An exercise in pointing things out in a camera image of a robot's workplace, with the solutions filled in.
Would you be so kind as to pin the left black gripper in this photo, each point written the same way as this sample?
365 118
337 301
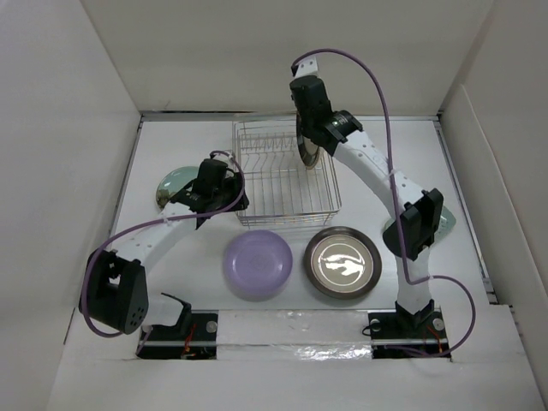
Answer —
234 181

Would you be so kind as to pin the wire dish rack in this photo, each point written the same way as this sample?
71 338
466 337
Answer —
281 190

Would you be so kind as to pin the light green rectangular dish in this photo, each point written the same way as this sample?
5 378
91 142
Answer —
446 224

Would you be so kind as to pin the purple plastic plate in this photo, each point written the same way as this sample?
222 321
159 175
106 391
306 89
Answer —
257 265

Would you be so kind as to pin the clear glass plate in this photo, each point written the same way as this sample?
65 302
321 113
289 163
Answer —
173 182

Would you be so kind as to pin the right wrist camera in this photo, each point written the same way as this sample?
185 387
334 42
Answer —
305 67

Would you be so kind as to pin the brown rim cream bowl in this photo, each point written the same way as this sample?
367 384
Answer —
342 263

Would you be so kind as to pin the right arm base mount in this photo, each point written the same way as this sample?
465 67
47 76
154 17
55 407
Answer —
390 340

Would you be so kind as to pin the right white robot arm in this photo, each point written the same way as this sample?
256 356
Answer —
415 211

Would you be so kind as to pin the dark striped rim plate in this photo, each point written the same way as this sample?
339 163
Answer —
309 152

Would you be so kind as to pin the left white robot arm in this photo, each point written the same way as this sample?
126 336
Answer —
114 297

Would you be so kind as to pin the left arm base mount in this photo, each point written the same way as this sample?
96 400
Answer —
198 341

